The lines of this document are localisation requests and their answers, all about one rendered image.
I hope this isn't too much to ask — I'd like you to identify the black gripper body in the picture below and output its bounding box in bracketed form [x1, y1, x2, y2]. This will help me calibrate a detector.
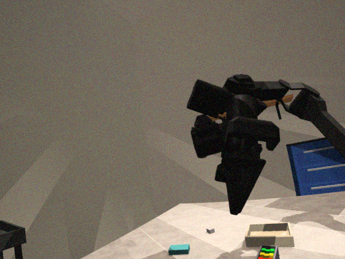
[221, 114, 280, 159]

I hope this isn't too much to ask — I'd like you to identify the beige open tray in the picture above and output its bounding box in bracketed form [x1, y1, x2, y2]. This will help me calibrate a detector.
[245, 222, 295, 248]

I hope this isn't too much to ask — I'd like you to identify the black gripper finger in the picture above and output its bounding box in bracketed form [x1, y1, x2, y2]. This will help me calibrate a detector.
[217, 169, 238, 215]
[221, 154, 266, 214]

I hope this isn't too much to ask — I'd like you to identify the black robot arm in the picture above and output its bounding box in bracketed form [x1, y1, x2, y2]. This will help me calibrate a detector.
[187, 74, 345, 159]

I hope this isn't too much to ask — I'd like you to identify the teal rectangular block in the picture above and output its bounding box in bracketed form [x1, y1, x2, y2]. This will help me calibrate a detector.
[168, 244, 190, 255]

